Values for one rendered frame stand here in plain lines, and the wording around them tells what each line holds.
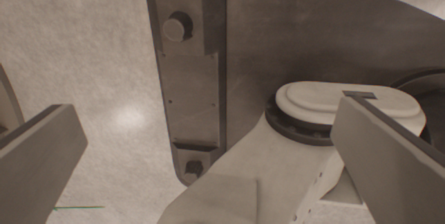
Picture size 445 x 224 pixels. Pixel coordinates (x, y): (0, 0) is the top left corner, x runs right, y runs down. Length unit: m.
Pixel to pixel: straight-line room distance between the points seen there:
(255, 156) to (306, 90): 0.14
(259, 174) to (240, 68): 0.25
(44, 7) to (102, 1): 0.19
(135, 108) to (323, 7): 0.65
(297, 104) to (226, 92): 0.20
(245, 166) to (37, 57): 0.82
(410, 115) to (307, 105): 0.14
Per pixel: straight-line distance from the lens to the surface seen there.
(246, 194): 0.26
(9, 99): 1.16
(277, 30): 0.46
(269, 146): 0.34
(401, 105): 0.41
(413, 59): 0.54
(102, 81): 0.86
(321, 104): 0.36
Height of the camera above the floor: 0.61
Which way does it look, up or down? 58 degrees down
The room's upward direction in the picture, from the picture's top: 162 degrees counter-clockwise
